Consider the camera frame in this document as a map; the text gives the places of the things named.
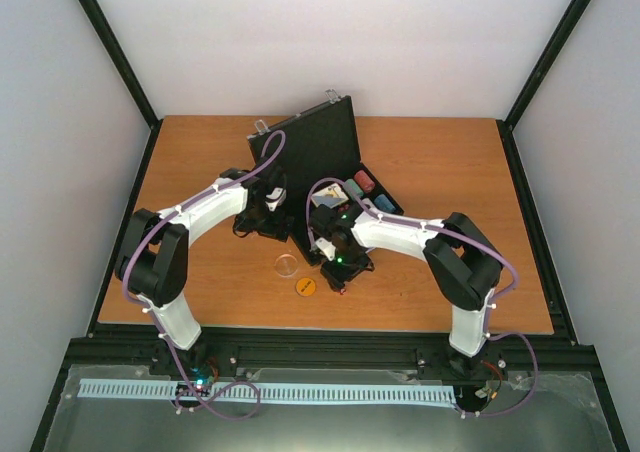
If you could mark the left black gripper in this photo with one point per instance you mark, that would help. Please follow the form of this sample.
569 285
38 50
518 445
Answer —
273 231

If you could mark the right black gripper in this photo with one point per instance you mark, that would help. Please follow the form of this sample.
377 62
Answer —
337 277

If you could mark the clear plastic disc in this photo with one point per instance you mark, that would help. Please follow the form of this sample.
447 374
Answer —
286 265

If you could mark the playing card deck box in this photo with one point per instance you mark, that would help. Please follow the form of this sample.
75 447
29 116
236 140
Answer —
331 196

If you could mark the blue poker chip stack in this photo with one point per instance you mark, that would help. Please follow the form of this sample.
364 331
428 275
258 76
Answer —
383 203

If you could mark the black poker set case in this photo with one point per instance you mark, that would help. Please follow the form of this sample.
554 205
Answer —
321 142

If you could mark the green poker chip stack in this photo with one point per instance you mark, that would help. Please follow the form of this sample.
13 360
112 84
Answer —
353 190

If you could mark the red poker chip stack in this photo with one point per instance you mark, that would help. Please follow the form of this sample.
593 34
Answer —
364 181

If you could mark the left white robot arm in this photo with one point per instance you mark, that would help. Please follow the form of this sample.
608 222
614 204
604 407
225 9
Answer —
153 263

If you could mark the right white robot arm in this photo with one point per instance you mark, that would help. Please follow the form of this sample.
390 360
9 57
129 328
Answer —
468 270

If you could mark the orange dealer button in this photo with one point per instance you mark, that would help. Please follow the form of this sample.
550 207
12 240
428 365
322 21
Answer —
305 287

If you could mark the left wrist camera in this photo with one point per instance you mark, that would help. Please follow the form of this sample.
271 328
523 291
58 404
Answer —
275 198

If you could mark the light blue cable duct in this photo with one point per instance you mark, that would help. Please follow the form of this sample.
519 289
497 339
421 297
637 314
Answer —
272 393

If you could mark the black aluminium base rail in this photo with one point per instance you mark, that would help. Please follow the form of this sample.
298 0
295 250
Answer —
231 351

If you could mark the left black frame post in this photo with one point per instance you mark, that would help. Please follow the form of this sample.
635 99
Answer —
101 26

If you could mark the black frame post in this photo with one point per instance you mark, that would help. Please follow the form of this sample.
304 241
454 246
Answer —
554 46
101 26

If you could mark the right black frame post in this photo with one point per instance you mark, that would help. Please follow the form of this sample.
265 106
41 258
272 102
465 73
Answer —
554 46

